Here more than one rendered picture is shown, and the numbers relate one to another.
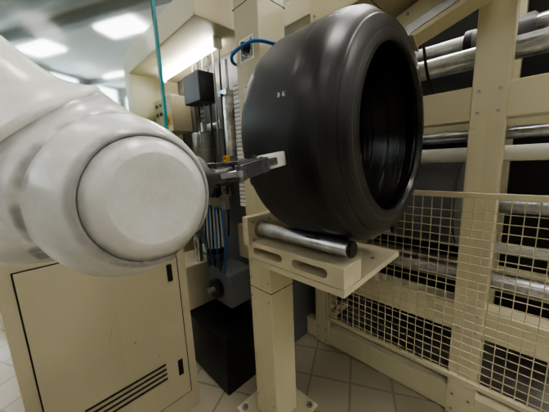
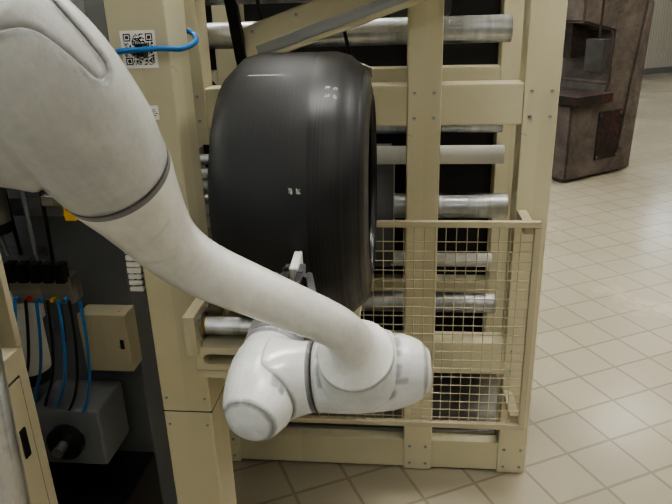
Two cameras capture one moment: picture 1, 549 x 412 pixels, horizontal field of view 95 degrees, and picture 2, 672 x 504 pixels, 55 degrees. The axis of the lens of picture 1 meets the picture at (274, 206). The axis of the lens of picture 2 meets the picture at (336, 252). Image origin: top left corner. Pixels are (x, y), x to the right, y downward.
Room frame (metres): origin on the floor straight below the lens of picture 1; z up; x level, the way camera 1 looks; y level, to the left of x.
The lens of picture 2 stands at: (-0.39, 0.65, 1.59)
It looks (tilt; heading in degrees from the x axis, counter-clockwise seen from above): 21 degrees down; 321
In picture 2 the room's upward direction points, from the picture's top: 2 degrees counter-clockwise
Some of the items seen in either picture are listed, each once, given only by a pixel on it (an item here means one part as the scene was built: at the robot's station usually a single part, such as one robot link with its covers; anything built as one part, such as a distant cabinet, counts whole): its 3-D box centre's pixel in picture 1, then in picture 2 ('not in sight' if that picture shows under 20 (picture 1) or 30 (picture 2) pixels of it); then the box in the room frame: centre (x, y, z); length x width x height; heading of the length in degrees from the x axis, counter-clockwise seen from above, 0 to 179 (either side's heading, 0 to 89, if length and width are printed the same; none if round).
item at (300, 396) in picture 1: (277, 405); not in sight; (1.00, 0.03, 0.01); 0.27 x 0.27 x 0.02; 45
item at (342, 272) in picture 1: (298, 257); (275, 351); (0.73, -0.07, 0.83); 0.36 x 0.09 x 0.06; 45
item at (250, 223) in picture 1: (286, 220); (215, 298); (0.96, -0.04, 0.90); 0.40 x 0.03 x 0.10; 135
